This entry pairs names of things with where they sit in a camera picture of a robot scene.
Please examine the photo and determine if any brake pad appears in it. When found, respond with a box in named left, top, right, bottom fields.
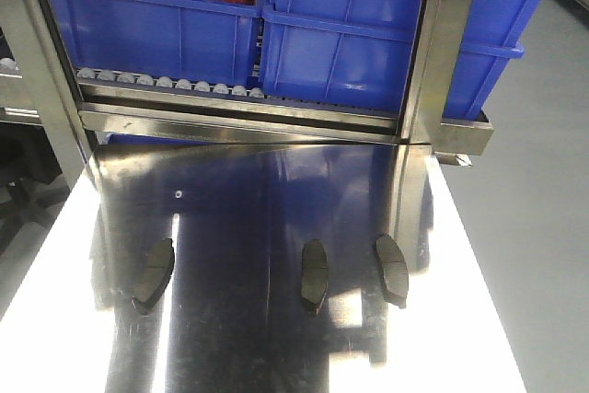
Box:
left=131, top=238, right=175, bottom=316
left=300, top=239, right=329, bottom=316
left=375, top=235, right=409, bottom=308

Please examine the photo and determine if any stainless steel rack frame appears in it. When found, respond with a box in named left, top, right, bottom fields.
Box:
left=1, top=0, right=493, bottom=185

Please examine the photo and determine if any large blue bin right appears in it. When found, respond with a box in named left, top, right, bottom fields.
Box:
left=260, top=0, right=541, bottom=121

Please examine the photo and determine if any blue bin with red bags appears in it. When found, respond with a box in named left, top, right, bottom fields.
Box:
left=50, top=0, right=261, bottom=86

